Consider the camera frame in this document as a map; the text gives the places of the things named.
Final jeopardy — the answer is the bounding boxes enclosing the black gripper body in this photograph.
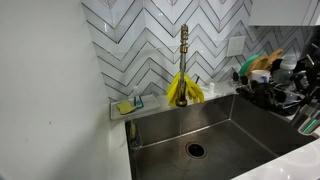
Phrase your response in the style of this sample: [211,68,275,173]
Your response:
[292,45,320,102]

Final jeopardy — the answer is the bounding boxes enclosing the yellow rubber gloves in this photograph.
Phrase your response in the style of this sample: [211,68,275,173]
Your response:
[165,71,206,107]

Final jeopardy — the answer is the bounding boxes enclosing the stainless steel sink basin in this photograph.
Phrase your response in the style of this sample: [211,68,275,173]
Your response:
[124,93,320,180]

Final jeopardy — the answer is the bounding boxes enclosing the white mug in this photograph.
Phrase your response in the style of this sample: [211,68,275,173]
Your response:
[250,68,271,85]

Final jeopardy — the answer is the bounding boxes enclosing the clear baby bottle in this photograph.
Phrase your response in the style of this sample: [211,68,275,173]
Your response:
[277,54,299,85]

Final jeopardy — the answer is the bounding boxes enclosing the yellow sponge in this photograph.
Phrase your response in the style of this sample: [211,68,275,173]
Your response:
[115,100,137,116]

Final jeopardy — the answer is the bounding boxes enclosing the clear soap bottle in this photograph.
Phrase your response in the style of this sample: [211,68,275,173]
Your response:
[131,85,145,110]

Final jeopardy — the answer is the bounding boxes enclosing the sink caddy with brush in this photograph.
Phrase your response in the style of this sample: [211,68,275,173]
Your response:
[127,119,144,150]

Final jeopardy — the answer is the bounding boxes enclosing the gold spring kitchen faucet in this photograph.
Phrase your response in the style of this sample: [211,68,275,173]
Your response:
[175,23,190,108]

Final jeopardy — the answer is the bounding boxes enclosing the white wall outlet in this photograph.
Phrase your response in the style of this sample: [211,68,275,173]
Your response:
[226,35,247,58]

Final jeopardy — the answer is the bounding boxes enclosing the wooden plate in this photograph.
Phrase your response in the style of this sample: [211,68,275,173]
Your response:
[264,48,285,71]
[246,55,270,76]

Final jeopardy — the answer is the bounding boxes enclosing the metal dish drying rack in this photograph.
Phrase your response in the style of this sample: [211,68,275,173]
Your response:
[232,71,320,117]

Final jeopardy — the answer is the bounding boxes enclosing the sink drain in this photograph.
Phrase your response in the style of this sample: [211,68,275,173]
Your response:
[185,141,208,160]

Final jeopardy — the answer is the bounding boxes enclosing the white sponge tray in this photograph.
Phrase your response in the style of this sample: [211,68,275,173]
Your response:
[110,93,162,121]

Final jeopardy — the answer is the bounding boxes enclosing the green plate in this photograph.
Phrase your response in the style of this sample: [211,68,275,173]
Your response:
[238,51,265,76]

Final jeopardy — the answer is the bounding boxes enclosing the black utensil holder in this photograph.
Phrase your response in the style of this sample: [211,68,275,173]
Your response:
[231,71,288,108]

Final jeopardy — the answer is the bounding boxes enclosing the white upper cabinet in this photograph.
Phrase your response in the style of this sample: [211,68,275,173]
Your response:
[247,0,320,27]

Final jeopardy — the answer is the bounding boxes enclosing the small white bottle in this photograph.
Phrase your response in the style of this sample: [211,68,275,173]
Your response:
[207,81,216,95]

